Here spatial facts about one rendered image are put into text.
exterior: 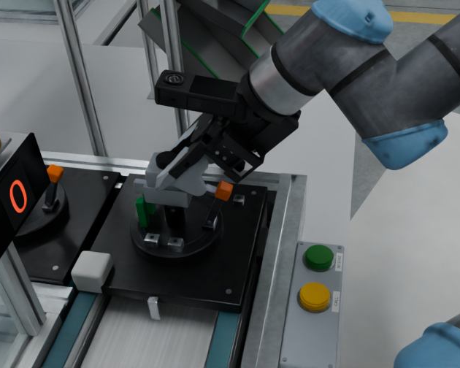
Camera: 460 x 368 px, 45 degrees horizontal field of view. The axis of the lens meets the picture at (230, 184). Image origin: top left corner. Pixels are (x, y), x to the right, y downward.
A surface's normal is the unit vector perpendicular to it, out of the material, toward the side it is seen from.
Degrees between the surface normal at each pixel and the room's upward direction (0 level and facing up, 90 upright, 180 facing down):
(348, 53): 50
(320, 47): 72
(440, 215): 0
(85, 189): 0
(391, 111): 57
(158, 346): 0
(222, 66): 45
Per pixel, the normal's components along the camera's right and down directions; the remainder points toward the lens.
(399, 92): -0.44, -0.12
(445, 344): -0.66, -0.74
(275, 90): -0.34, 0.55
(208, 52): 0.62, -0.38
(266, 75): -0.69, 0.05
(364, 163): -0.04, -0.75
